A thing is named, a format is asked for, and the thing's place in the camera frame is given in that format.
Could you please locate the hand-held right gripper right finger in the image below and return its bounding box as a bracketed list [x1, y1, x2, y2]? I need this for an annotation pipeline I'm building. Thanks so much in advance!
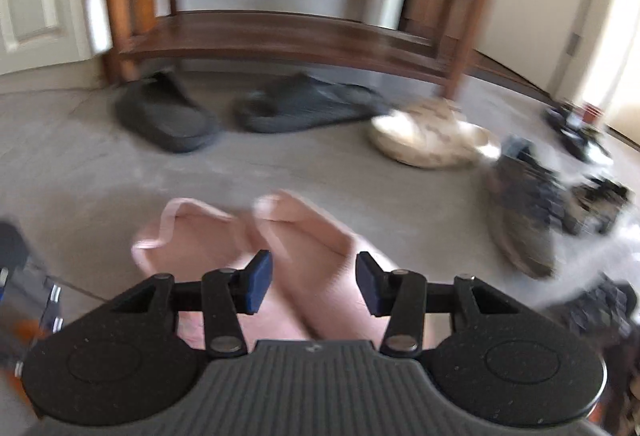
[355, 252, 527, 359]

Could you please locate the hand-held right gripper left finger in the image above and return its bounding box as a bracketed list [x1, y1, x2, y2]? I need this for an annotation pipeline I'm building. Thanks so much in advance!
[107, 250, 275, 359]

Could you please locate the grey sneaker with blue laces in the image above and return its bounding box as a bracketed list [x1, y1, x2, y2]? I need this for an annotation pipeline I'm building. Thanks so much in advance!
[487, 136, 563, 281]

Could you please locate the wooden shoe rack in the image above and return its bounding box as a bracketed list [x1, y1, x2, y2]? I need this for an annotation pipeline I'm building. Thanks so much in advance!
[102, 0, 506, 100]

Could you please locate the beige patterned slipper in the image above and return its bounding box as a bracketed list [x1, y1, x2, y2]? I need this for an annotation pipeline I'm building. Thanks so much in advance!
[367, 97, 501, 168]

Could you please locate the dark grey slipper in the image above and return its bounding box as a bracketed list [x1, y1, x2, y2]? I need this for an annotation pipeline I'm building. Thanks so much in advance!
[231, 74, 388, 134]
[114, 72, 221, 153]

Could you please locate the dark shoe at right edge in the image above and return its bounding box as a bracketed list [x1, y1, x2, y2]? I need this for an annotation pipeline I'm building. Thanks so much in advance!
[547, 273, 638, 342]

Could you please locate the khaki black chunky sneaker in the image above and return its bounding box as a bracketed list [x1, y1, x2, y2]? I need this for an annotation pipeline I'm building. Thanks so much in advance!
[565, 176, 633, 237]

